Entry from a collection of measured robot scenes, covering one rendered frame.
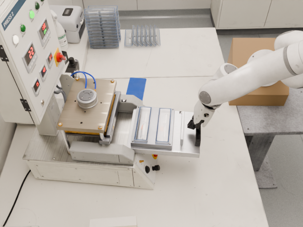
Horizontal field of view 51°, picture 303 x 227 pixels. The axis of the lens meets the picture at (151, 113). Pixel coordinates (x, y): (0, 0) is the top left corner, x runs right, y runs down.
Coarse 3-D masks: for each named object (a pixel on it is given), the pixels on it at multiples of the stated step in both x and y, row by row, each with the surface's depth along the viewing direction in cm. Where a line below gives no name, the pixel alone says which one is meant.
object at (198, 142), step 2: (200, 126) 130; (200, 128) 129; (196, 130) 129; (198, 130) 128; (200, 130) 128; (196, 132) 128; (198, 132) 127; (200, 132) 128; (196, 134) 127; (198, 134) 127; (200, 134) 127; (196, 136) 126; (198, 136) 126; (200, 136) 126; (196, 138) 126; (198, 138) 126; (200, 138) 126; (196, 140) 125; (198, 140) 125; (200, 140) 125; (196, 142) 126; (198, 142) 126; (200, 142) 126; (196, 144) 127; (198, 144) 127
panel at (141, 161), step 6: (138, 156) 132; (144, 156) 137; (150, 156) 143; (138, 162) 131; (144, 162) 136; (150, 162) 142; (156, 162) 148; (144, 168) 135; (150, 168) 140; (144, 174) 134; (150, 174) 139; (150, 180) 138
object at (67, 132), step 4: (112, 100) 133; (112, 104) 132; (108, 120) 126; (68, 132) 125; (72, 132) 125; (76, 132) 125; (80, 132) 124; (84, 132) 124; (88, 132) 124; (92, 132) 123; (92, 136) 125; (96, 136) 125; (104, 136) 125
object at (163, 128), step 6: (162, 108) 137; (168, 108) 137; (162, 114) 135; (168, 114) 135; (162, 120) 133; (168, 120) 133; (162, 126) 131; (168, 126) 131; (156, 132) 128; (162, 132) 128; (168, 132) 128; (156, 138) 127; (162, 138) 127; (168, 138) 126
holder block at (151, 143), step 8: (136, 112) 137; (152, 112) 137; (136, 120) 134; (152, 120) 134; (152, 128) 131; (152, 136) 128; (136, 144) 127; (144, 144) 126; (152, 144) 126; (160, 144) 126; (168, 144) 126
